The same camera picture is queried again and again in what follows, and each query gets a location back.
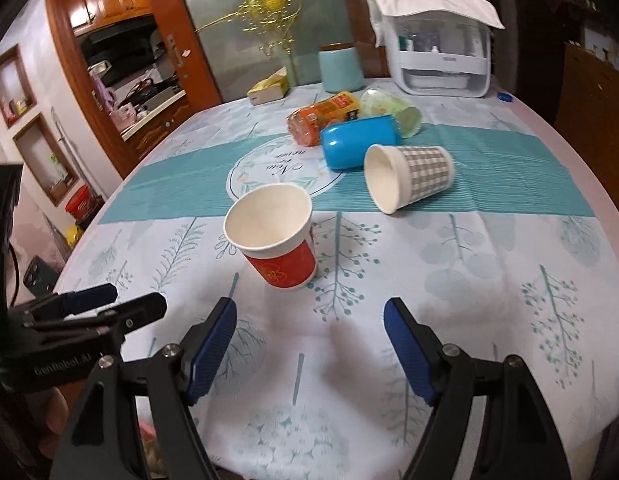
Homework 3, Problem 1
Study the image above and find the clear green plastic cup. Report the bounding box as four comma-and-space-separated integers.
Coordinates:
360, 87, 423, 138

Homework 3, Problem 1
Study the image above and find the person's left hand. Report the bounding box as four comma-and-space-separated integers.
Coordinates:
36, 387, 72, 447

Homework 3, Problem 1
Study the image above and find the brown board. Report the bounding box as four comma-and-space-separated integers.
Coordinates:
556, 42, 619, 143

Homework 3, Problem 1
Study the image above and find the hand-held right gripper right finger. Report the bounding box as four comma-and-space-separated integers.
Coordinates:
383, 297, 573, 480

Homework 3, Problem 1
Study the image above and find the wooden door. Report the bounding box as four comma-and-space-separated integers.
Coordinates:
138, 0, 225, 107

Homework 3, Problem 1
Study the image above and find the yellow box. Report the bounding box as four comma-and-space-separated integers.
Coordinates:
247, 67, 291, 106

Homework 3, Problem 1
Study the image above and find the red bucket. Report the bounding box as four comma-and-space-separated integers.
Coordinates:
65, 185, 104, 222

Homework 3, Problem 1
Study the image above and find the blue plastic cup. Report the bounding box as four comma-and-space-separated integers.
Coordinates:
320, 115, 403, 171

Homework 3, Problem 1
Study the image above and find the teal canister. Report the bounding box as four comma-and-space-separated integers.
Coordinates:
318, 42, 366, 93

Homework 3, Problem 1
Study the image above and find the checked paper cup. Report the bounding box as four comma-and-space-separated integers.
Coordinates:
364, 144, 456, 215

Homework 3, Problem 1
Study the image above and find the white cloth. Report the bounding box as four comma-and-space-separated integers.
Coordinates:
365, 0, 506, 48

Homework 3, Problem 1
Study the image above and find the black range hood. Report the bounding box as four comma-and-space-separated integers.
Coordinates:
80, 14, 161, 63

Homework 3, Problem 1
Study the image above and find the white countertop appliance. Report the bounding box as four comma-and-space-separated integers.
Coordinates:
377, 10, 491, 98

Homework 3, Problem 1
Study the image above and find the gold wire ornament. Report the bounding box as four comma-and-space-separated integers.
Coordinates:
196, 0, 370, 56

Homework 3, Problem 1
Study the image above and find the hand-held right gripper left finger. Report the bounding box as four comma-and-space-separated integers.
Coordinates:
49, 296, 238, 480

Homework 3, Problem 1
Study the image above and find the orange plastic bottle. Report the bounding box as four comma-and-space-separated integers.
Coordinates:
286, 91, 363, 147

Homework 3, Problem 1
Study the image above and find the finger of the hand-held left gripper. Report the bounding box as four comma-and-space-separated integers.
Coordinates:
24, 293, 168, 347
19, 282, 119, 322

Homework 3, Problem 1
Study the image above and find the leaf print tablecloth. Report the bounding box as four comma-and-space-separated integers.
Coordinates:
64, 77, 619, 480

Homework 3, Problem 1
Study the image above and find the red paper cup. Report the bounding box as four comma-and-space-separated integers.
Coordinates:
223, 183, 317, 291

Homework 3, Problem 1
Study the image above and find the frosted glass panel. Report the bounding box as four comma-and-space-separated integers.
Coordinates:
173, 0, 356, 102

